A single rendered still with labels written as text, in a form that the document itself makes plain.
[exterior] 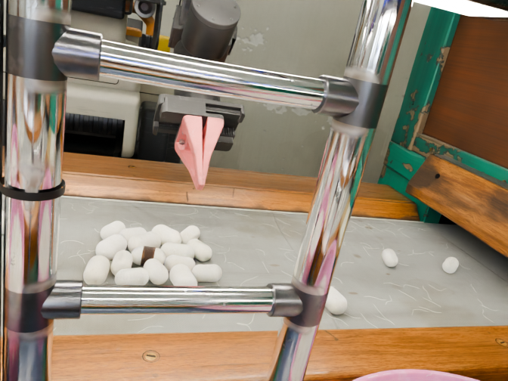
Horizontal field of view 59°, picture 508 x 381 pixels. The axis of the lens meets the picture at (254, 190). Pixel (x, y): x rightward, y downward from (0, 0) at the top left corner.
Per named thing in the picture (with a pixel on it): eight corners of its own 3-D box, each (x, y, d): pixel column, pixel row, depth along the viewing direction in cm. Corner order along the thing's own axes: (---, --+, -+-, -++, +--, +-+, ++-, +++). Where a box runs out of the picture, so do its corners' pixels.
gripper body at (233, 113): (246, 117, 53) (242, 69, 56) (159, 106, 49) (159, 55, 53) (231, 147, 58) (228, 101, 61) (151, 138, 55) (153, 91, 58)
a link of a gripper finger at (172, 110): (228, 175, 48) (224, 104, 52) (161, 168, 46) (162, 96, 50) (213, 202, 54) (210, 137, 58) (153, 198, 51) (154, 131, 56)
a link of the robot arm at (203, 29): (230, 37, 65) (173, 19, 63) (258, -30, 56) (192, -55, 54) (224, 100, 60) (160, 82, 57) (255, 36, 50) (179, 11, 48)
